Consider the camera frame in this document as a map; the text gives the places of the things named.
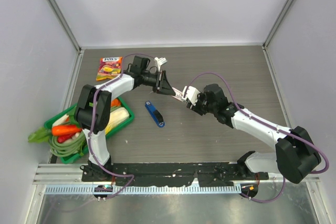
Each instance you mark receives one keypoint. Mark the white radish toy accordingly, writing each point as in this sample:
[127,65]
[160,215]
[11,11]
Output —
[63,119]

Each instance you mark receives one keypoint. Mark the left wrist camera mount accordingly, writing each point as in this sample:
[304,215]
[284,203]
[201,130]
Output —
[159,62]

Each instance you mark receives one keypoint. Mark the green leafy vegetable toy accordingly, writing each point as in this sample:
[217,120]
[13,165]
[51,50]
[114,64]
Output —
[40,136]

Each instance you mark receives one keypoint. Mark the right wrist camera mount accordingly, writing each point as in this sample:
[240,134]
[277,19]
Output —
[190,94]

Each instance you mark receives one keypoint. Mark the candy snack bag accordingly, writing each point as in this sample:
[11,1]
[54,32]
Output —
[109,68]

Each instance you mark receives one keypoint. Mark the red chili toy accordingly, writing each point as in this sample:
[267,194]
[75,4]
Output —
[61,139]

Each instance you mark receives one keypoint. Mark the green plastic tray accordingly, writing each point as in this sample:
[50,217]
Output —
[72,158]

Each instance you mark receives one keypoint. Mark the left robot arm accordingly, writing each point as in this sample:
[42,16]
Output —
[93,107]

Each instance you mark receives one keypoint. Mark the orange carrot toy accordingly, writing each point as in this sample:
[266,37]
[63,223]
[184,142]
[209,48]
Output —
[61,130]

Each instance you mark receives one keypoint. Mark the red white staple box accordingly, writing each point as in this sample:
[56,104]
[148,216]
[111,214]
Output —
[179,95]

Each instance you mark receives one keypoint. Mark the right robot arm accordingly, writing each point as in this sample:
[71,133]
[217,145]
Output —
[293,155]

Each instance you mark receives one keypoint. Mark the blue stapler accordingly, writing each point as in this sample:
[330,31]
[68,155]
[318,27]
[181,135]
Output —
[155,114]

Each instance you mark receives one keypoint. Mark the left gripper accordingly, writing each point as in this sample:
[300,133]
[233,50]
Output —
[162,86]

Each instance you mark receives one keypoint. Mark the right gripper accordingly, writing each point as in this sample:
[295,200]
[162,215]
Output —
[196,108]

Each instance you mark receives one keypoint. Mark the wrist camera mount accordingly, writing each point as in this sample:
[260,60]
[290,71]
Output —
[159,62]
[190,94]

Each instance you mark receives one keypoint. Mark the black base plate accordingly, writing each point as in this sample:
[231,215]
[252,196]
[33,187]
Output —
[208,174]

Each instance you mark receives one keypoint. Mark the napa cabbage toy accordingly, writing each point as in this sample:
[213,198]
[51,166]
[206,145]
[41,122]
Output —
[118,115]

